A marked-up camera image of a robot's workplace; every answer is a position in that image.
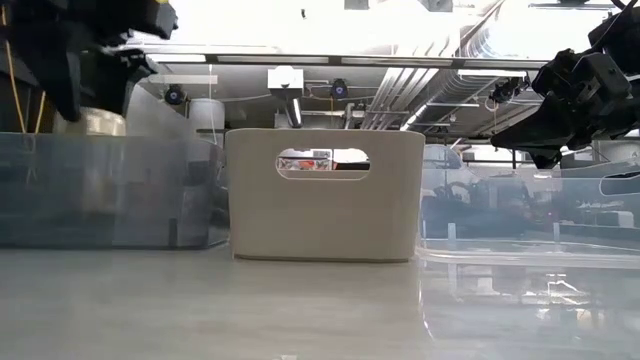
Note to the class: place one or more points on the white cylinder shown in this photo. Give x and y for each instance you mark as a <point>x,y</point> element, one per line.
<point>206,117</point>

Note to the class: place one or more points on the round black blue device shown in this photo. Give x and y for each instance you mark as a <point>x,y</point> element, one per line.
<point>339,90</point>
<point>174,95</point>

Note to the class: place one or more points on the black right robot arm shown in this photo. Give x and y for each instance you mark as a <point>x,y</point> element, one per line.
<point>620,40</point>

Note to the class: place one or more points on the colourful printed box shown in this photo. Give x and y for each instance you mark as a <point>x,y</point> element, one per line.
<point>305,164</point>

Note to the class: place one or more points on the clear plastic bin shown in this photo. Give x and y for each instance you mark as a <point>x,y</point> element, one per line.
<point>525,256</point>

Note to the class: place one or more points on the black hanging device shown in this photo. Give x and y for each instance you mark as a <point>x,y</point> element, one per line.
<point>506,91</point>

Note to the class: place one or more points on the overhead beam with light strips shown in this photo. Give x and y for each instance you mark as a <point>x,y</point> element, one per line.
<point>275,59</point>

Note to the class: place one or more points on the dark translucent plastic bin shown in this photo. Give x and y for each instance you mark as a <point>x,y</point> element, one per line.
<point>140,200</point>

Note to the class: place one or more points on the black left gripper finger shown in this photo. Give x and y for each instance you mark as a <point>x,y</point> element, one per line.
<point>112,75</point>
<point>62,85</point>

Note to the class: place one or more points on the black metal rail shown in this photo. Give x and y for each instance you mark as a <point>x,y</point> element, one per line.
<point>465,135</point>

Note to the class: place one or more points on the white box on pole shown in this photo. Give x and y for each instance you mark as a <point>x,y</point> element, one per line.
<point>285,77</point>

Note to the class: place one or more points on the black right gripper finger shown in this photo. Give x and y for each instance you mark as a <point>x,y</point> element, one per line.
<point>540,132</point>
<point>549,159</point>

